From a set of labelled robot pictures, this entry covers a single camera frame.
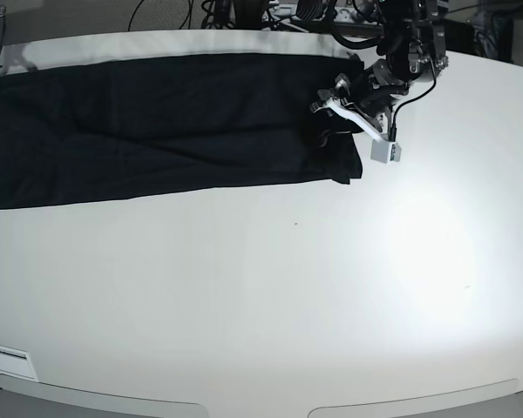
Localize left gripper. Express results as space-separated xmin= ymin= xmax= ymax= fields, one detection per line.
xmin=310 ymin=63 xmax=411 ymax=148

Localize black cable bundle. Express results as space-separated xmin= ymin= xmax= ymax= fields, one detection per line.
xmin=128 ymin=0 xmax=267 ymax=30

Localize white power strip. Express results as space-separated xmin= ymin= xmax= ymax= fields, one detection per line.
xmin=261 ymin=1 xmax=379 ymax=27

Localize white label plate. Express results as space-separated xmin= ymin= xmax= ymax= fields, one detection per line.
xmin=0 ymin=346 xmax=38 ymax=382

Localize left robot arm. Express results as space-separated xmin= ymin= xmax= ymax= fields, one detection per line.
xmin=310 ymin=1 xmax=448 ymax=145

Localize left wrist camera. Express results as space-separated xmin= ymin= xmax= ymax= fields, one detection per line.
xmin=370 ymin=139 xmax=402 ymax=165

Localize black T-shirt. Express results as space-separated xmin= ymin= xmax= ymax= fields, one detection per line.
xmin=0 ymin=54 xmax=363 ymax=210

